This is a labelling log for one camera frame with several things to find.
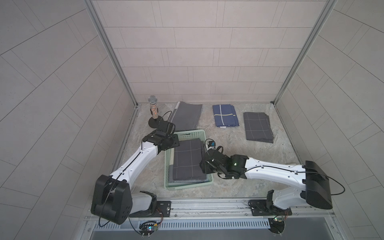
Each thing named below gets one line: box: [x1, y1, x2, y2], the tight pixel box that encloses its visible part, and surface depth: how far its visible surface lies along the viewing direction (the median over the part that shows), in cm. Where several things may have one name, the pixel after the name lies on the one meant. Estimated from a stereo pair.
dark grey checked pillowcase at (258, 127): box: [243, 112, 275, 144], surface depth 103 cm
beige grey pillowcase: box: [168, 164, 208, 183], surface depth 80 cm
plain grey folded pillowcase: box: [169, 101, 203, 132], surface depth 110 cm
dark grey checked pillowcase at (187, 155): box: [173, 138, 207, 181], surface depth 84 cm
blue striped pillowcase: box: [212, 104, 240, 129], surface depth 111 cm
